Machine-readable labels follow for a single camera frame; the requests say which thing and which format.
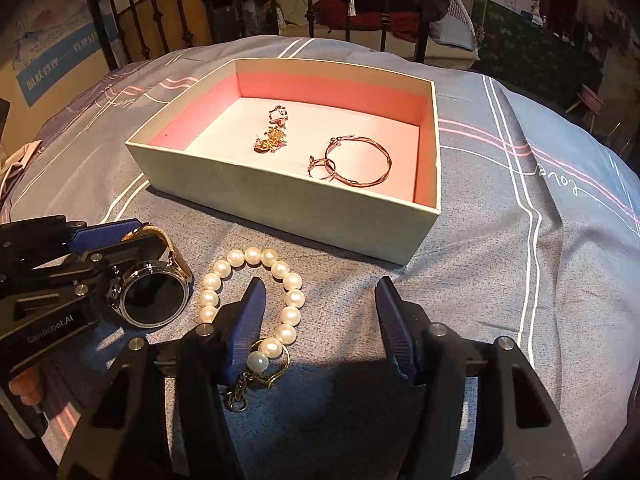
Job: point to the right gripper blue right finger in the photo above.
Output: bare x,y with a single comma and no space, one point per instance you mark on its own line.
519,433

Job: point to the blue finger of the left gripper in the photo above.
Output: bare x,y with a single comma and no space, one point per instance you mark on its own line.
106,234
116,260

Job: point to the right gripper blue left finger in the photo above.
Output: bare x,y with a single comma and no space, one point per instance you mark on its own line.
122,433

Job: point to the brown leather strap watch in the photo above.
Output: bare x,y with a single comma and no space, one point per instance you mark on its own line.
153,293

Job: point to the rose gold bangle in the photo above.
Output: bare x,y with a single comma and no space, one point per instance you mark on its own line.
355,161

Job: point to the pale green jewelry box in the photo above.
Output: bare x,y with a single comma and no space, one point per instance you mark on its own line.
239,138

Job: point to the person's left hand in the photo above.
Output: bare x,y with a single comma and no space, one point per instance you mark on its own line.
28,386

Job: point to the pink stool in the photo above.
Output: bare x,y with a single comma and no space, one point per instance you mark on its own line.
590,100

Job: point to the green patterned counter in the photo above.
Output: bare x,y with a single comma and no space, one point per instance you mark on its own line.
529,58

